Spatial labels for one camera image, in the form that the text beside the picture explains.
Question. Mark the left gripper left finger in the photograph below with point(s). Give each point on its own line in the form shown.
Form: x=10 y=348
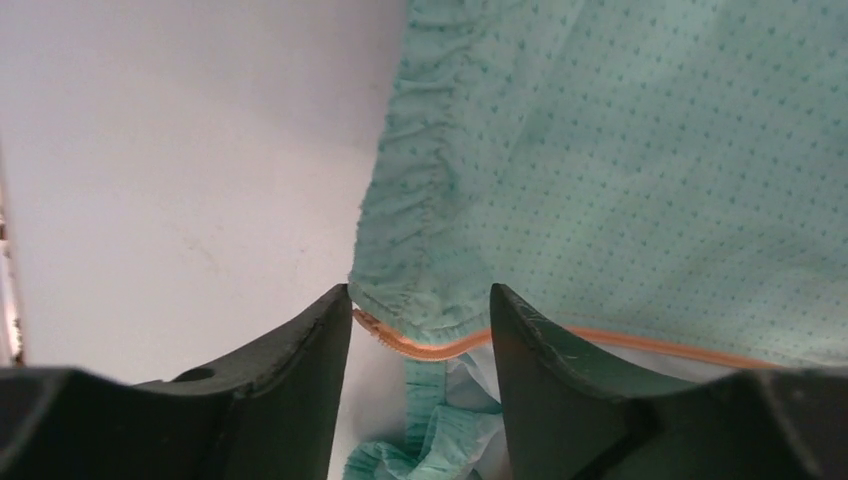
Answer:
x=267 y=410

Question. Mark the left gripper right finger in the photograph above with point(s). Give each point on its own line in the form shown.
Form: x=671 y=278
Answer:
x=572 y=410

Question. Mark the teal and orange gradient jacket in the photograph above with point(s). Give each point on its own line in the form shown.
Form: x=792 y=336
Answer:
x=662 y=175

